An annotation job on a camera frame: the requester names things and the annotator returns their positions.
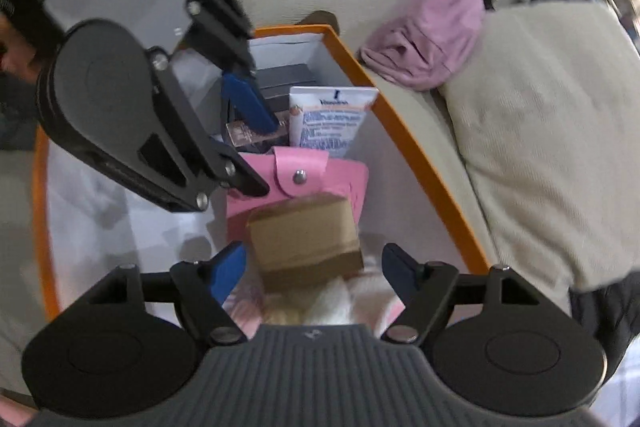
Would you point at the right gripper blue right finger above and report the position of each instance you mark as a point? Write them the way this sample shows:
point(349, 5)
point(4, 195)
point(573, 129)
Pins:
point(424, 290)

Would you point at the beige sofa cushion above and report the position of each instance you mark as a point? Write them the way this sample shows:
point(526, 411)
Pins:
point(546, 117)

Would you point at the pink card wallet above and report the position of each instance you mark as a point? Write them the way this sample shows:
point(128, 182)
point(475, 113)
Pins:
point(294, 172)

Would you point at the crocheted bunny doll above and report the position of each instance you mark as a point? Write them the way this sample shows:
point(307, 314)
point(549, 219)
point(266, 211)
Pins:
point(363, 298)

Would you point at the dark grey flat box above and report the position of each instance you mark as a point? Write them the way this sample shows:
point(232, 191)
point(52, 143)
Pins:
point(275, 83)

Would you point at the orange cardboard storage box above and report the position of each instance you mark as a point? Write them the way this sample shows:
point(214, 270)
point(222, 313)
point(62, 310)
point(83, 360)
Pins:
point(419, 197)

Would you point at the white cream tube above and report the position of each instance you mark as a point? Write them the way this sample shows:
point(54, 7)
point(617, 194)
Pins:
point(328, 118)

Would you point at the pink purple cloth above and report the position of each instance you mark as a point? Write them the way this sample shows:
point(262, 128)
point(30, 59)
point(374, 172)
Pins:
point(426, 43)

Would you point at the brown patterned box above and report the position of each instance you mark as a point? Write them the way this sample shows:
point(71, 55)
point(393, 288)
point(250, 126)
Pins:
point(246, 140)

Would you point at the black jacket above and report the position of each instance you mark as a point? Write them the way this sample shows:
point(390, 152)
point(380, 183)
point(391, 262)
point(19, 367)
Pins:
point(611, 315)

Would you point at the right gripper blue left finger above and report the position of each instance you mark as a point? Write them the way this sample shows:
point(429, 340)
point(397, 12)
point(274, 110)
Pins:
point(202, 288)

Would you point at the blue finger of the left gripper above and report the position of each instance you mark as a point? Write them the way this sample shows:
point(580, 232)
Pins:
point(246, 103)

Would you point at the small brown cardboard box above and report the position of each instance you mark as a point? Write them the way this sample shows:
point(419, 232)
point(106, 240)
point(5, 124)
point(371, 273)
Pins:
point(304, 242)

